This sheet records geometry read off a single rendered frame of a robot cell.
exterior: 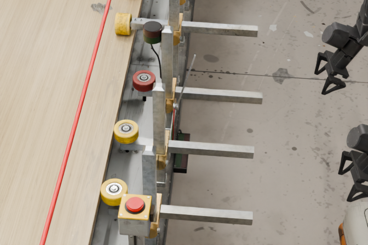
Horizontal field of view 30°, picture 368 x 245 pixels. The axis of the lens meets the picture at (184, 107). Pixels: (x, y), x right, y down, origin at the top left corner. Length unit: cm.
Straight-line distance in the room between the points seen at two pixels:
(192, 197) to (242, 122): 56
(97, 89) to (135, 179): 35
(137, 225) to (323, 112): 218
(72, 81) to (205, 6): 201
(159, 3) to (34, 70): 95
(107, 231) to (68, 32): 77
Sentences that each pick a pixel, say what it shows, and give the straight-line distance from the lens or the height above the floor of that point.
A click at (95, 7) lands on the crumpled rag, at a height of 91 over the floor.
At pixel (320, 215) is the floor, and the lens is 319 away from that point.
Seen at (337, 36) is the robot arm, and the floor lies 120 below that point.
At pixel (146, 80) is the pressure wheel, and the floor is 90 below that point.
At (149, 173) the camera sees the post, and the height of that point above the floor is 106.
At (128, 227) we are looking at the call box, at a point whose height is 119.
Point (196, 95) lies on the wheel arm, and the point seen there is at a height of 85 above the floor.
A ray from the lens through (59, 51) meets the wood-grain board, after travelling 253.
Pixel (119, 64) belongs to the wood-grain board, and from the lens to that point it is 245.
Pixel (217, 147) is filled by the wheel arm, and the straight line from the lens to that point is 223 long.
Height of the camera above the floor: 248
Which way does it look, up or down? 44 degrees down
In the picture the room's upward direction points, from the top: 2 degrees clockwise
